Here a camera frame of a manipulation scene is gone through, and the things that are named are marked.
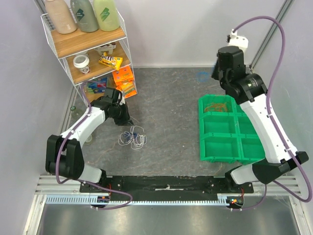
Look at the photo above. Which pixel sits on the yellow candy bag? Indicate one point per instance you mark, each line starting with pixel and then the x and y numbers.
pixel 111 61

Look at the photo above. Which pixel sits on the orange snack box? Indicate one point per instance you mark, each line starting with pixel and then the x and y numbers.
pixel 128 89
pixel 124 74

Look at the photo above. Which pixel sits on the white lidded paper cup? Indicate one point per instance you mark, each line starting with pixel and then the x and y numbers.
pixel 81 62

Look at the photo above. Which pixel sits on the grey slotted cable duct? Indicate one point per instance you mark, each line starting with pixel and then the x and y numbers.
pixel 104 200

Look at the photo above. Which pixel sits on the green compartment bin tray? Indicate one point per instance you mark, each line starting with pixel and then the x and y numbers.
pixel 226 133

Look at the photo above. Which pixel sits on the beige bottle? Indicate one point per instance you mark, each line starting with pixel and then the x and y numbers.
pixel 60 16

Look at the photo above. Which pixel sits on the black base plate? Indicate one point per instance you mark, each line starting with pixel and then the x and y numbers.
pixel 210 184

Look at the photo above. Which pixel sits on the light green bottle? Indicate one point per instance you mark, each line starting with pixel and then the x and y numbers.
pixel 106 15

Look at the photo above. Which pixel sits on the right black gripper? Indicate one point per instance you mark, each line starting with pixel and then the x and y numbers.
pixel 217 72

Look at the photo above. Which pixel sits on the top orange snack box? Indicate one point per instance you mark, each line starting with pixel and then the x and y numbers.
pixel 124 74

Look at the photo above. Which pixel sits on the grey green bottle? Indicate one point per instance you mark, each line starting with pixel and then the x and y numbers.
pixel 84 15

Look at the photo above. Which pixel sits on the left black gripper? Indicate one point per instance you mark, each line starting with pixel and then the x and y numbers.
pixel 126 120

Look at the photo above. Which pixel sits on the chobani yogurt pack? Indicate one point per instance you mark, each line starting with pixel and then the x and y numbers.
pixel 108 48

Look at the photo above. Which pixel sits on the white wire wooden shelf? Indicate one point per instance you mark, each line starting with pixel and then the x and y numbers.
pixel 66 46

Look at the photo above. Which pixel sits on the lower orange snack box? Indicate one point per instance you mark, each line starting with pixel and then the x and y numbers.
pixel 128 89

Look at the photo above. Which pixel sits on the blue snack package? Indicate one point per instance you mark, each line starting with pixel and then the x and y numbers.
pixel 97 86

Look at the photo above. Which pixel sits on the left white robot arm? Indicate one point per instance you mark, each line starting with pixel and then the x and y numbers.
pixel 64 157

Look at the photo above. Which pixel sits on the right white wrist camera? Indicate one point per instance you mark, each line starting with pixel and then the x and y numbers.
pixel 233 39

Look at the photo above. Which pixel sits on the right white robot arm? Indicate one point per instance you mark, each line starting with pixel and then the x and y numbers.
pixel 250 93

